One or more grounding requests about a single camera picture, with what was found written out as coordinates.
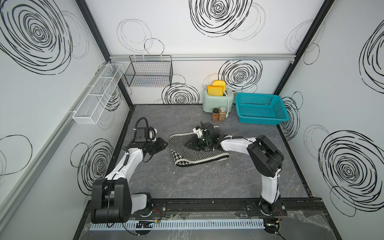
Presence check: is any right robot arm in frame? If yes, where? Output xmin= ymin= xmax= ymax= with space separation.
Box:
xmin=186 ymin=123 xmax=284 ymax=216

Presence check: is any black wire wall basket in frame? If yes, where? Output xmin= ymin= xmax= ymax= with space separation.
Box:
xmin=125 ymin=55 xmax=173 ymax=88

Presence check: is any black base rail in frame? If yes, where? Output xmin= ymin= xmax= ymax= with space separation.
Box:
xmin=131 ymin=198 xmax=325 ymax=219

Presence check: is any front yellow toast slice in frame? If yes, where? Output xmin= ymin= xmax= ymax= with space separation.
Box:
xmin=207 ymin=86 xmax=225 ymax=97

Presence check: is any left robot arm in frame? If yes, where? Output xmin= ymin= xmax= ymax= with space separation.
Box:
xmin=91 ymin=127 xmax=168 ymax=224

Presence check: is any yellow toast slice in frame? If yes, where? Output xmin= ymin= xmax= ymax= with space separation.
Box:
xmin=212 ymin=80 xmax=227 ymax=91
xmin=207 ymin=86 xmax=225 ymax=97

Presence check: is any dark lid spice jar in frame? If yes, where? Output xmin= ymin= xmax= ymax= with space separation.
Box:
xmin=212 ymin=108 xmax=220 ymax=122

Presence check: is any white wire wall shelf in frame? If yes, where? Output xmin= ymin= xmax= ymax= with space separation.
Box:
xmin=73 ymin=63 xmax=124 ymax=125

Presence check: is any grey slotted cable duct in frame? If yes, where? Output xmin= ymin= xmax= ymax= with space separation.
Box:
xmin=90 ymin=219 xmax=265 ymax=231

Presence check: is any silver lid spice jar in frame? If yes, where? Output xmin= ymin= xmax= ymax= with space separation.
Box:
xmin=218 ymin=107 xmax=227 ymax=121

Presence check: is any mint green toaster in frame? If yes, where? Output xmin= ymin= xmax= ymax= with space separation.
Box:
xmin=203 ymin=89 xmax=234 ymax=113

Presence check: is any teal plastic basket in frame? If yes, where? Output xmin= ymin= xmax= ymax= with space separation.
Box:
xmin=235 ymin=93 xmax=290 ymax=126

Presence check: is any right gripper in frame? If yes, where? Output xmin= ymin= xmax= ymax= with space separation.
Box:
xmin=183 ymin=135 xmax=212 ymax=152

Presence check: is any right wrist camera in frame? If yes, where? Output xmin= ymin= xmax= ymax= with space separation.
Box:
xmin=193 ymin=126 xmax=204 ymax=139

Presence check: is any white toaster cable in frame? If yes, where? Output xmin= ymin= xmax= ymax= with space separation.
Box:
xmin=222 ymin=90 xmax=231 ymax=118

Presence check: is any rear yellow toast slice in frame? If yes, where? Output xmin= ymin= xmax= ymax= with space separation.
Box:
xmin=212 ymin=80 xmax=227 ymax=91

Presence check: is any black white knitted scarf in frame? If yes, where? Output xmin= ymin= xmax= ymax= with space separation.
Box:
xmin=169 ymin=133 xmax=230 ymax=167

